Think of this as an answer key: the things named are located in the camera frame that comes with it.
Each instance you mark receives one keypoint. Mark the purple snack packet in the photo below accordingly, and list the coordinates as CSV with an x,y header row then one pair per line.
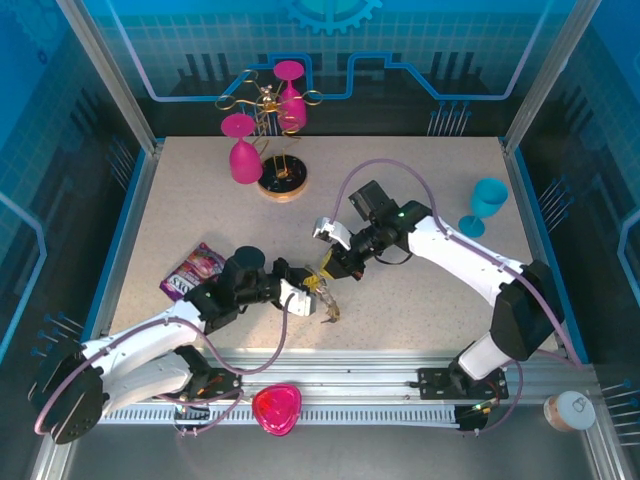
x,y
195,267

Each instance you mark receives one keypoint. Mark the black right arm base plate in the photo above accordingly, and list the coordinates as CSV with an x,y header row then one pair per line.
x,y
435,382

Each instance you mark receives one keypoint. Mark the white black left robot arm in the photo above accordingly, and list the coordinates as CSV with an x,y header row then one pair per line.
x,y
150,332

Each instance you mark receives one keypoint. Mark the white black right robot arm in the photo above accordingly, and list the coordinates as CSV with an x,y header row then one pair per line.
x,y
460,250

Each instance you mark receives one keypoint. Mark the pink plastic goblet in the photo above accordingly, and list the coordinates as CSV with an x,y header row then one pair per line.
x,y
245,160
291,107

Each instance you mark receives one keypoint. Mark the aluminium side rail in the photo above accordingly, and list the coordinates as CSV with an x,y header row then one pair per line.
x,y
547,260
127,235

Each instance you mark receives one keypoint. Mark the pink heart-shaped container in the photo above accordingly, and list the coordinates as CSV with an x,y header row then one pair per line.
x,y
276,407

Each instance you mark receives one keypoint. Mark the blue plastic goblet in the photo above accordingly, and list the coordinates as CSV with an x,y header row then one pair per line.
x,y
487,197

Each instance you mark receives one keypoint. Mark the metal key holder with rings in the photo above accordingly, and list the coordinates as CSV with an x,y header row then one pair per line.
x,y
331,301

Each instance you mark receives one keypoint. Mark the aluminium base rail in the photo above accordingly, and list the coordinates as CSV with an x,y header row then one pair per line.
x,y
350,365

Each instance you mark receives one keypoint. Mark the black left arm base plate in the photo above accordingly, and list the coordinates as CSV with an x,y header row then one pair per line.
x,y
225,382

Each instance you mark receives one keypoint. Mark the aluminium frame post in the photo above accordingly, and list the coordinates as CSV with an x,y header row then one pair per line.
x,y
545,80
115,80

